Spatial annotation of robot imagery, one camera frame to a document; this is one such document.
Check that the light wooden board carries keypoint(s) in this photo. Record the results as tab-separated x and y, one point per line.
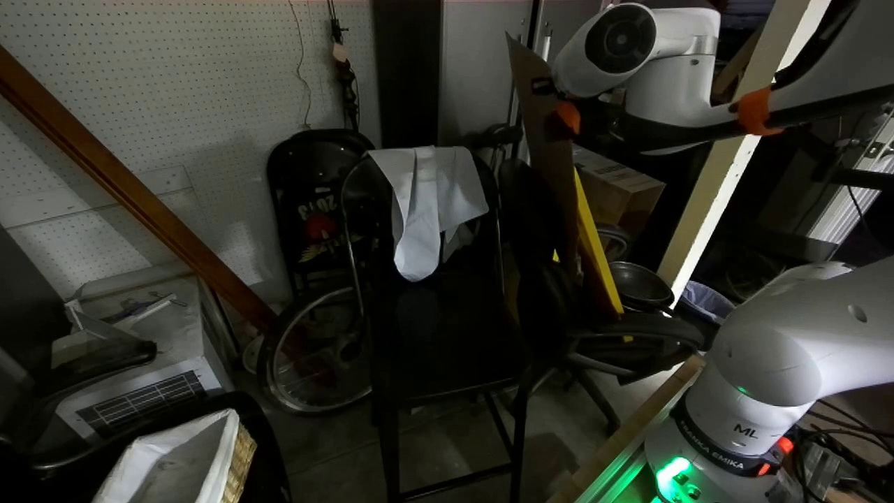
713	187

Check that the white ribbed panel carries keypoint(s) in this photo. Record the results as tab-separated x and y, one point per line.
852	187

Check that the cardboard box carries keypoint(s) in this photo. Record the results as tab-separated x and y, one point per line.
618	196

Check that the black backpack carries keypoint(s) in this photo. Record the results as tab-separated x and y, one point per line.
308	187

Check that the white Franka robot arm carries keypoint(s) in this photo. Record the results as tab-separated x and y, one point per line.
801	353

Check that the blue plastic tub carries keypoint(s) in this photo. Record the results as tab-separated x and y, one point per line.
710	301

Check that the brown wooden beam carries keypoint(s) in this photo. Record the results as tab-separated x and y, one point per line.
122	187

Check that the black metal chair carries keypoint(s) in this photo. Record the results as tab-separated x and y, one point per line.
436	336

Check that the black vertical panel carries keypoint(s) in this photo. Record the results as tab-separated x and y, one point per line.
407	65

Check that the white heater appliance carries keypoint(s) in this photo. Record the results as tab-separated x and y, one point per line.
168	336

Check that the bicycle wheel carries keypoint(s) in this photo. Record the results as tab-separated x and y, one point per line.
274	358

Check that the white cloth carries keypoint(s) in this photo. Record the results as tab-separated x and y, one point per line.
429	206

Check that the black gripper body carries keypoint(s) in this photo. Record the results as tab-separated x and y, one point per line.
604	129

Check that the white bag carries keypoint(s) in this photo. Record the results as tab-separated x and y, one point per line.
158	462

